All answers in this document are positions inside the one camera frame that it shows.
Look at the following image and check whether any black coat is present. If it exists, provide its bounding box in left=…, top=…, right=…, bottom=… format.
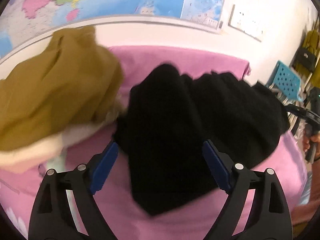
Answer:
left=113, top=64, right=290, bottom=216

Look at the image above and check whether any right hand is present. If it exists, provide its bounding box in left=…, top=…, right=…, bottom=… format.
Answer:
left=302, top=132, right=319, bottom=163

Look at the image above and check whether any pink bed sheet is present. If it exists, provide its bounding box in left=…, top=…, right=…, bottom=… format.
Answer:
left=0, top=45, right=309, bottom=240

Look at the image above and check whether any blue plastic basket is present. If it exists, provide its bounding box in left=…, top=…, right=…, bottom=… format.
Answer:
left=268, top=61, right=303, bottom=102

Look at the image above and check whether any cream white garment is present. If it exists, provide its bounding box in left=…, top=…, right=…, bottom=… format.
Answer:
left=1, top=93, right=126, bottom=173

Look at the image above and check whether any yellow suitcase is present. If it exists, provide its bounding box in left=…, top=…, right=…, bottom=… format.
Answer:
left=293, top=29, right=319, bottom=88

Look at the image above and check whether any mustard yellow garment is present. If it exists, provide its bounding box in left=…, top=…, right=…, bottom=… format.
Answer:
left=1, top=26, right=124, bottom=152

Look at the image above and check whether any white wall socket panel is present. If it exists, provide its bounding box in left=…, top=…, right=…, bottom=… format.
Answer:
left=228, top=4, right=263, bottom=42

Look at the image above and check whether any wall map poster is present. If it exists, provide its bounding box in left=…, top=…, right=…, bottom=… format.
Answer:
left=1, top=0, right=224, bottom=56

